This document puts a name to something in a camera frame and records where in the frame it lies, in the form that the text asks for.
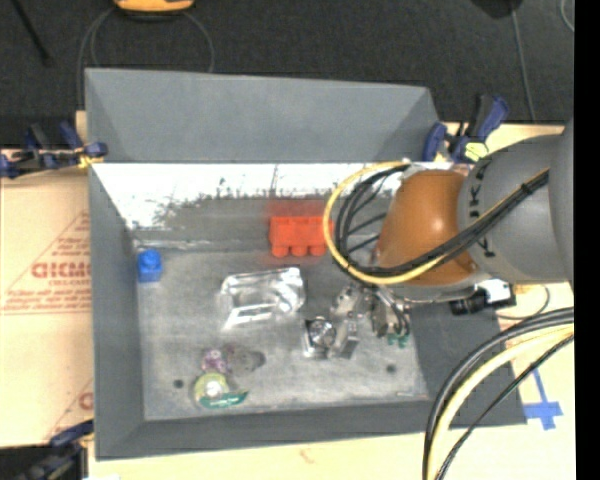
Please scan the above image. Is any orange toy block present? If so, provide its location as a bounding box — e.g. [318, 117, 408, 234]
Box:
[268, 215, 335, 259]

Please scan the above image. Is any purple toy piece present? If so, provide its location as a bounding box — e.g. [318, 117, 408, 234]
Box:
[200, 347, 234, 375]

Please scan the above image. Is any clear plastic packet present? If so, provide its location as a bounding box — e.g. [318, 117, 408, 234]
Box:
[218, 266, 307, 333]

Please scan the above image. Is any small round silver object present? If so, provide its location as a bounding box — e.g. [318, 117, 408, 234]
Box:
[302, 315, 337, 360]

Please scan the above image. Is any black cylinder on white bracket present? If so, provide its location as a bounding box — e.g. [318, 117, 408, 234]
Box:
[448, 278, 517, 317]

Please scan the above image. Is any grey metal bin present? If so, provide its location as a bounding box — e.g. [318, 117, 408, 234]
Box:
[83, 67, 527, 459]

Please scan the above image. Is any blue toy block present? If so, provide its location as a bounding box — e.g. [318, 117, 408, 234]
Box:
[135, 248, 165, 284]

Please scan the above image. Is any brown cardboard board red print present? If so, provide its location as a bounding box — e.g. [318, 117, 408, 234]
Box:
[0, 109, 97, 450]

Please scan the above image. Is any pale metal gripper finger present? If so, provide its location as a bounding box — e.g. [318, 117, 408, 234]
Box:
[328, 314, 350, 359]
[345, 319, 363, 359]

